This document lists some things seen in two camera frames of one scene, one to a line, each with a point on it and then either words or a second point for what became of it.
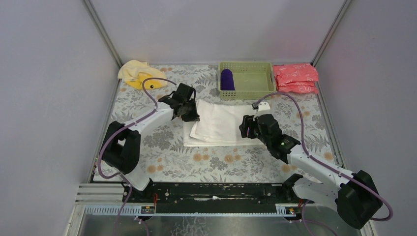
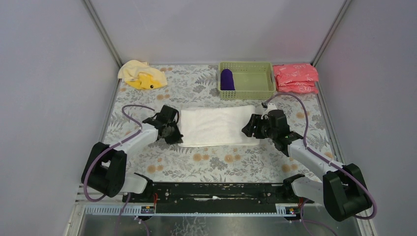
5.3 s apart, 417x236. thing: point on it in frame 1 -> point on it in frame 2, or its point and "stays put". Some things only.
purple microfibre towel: (226, 80) stays put
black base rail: (215, 197) stays put
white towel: (219, 125) stays put
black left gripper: (188, 110) -> (172, 123)
